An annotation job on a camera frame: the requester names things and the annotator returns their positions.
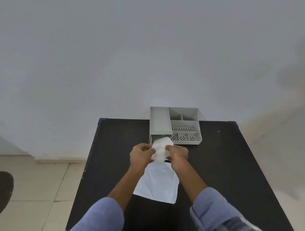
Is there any person's right hand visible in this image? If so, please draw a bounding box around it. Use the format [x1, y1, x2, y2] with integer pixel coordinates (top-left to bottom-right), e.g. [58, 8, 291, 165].
[166, 144, 189, 170]

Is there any person's blue left sleeve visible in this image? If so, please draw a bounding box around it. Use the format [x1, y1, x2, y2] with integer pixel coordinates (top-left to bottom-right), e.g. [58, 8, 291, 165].
[69, 197, 125, 231]

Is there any person's left hand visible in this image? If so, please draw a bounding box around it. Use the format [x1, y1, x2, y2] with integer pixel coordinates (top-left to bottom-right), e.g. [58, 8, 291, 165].
[129, 143, 157, 174]

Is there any white paper sheet blue print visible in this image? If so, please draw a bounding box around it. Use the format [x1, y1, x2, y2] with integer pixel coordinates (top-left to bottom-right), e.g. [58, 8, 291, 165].
[132, 162, 180, 205]

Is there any person's right forearm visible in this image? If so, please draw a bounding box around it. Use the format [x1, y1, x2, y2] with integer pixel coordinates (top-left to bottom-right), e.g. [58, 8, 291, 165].
[171, 157, 208, 205]

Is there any grey plastic desk organizer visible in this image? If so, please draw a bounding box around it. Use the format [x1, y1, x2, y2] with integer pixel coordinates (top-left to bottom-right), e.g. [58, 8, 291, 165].
[149, 106, 202, 146]

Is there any person's blue right sleeve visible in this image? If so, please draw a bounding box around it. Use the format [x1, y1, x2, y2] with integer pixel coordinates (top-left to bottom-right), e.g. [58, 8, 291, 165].
[190, 187, 262, 231]

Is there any person's blue sleeve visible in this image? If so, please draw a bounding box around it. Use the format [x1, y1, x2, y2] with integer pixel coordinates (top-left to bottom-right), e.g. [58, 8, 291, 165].
[69, 197, 125, 231]
[190, 187, 262, 231]

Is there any black round floor mat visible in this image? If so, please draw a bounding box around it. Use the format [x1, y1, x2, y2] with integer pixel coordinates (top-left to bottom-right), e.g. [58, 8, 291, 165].
[0, 171, 14, 214]

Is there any person's left forearm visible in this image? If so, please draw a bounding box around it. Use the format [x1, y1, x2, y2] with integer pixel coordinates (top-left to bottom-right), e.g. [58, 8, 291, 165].
[107, 165, 147, 211]

